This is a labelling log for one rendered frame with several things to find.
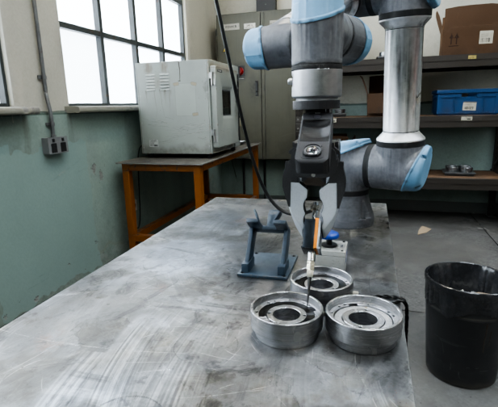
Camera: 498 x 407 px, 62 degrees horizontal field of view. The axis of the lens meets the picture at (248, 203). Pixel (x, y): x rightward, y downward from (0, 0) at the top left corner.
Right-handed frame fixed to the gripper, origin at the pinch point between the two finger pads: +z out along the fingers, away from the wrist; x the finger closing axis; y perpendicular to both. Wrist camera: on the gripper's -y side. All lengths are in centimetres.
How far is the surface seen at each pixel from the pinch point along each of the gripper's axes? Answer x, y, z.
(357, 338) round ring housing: -7.3, -12.9, 10.4
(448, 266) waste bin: -45, 127, 53
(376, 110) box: -16, 343, -11
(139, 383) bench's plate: 18.0, -24.6, 13.0
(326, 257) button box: -0.9, 14.9, 9.9
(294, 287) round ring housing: 3.0, -0.5, 9.8
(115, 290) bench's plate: 36.1, -1.6, 13.1
